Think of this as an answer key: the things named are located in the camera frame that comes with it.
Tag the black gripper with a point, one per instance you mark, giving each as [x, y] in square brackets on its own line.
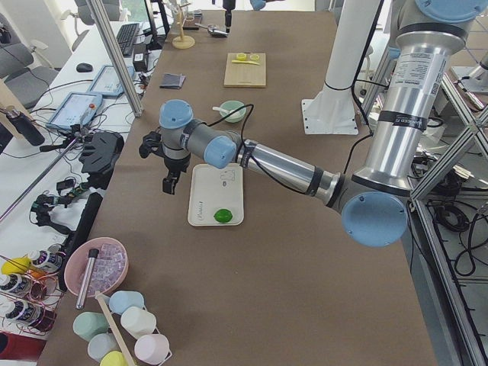
[175, 165]

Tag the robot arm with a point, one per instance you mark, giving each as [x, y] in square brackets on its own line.
[230, 5]

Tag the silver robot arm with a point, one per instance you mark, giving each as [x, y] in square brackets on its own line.
[370, 201]

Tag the white ceramic spoon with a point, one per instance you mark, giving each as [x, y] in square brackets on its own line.
[222, 110]

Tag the pink bowl of ice cubes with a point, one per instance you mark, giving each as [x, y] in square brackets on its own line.
[110, 270]

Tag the cream plastic tray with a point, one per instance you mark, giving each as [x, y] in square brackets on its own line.
[212, 189]

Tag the green lime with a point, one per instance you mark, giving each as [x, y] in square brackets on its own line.
[223, 215]

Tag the silver metal tube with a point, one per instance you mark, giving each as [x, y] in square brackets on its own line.
[86, 280]

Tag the dark folded cloth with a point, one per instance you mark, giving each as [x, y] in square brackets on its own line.
[172, 81]

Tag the blue teach pendant tablet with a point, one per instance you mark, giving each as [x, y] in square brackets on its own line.
[78, 108]

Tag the light blue cup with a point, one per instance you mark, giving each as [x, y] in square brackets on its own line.
[120, 301]

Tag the bamboo cutting board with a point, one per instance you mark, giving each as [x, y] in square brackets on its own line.
[245, 74]

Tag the white cup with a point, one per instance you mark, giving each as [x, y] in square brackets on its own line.
[138, 322]

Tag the wooden mug tree stand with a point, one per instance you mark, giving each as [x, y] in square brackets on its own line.
[182, 41]

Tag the black computer mouse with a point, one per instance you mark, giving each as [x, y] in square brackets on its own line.
[84, 67]

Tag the black keyboard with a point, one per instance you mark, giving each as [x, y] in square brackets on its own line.
[125, 38]

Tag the shiny metal scoop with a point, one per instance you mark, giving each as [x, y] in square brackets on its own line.
[213, 30]

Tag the mint green cup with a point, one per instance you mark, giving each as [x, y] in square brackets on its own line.
[89, 324]

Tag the pink cup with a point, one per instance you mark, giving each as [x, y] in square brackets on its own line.
[152, 349]

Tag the translucent grey cup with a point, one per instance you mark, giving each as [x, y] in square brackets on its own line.
[100, 345]

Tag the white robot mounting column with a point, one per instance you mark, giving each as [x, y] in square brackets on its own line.
[332, 111]

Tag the yellow cup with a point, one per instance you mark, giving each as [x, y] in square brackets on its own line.
[113, 358]

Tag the aluminium frame post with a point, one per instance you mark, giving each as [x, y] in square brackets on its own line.
[100, 17]

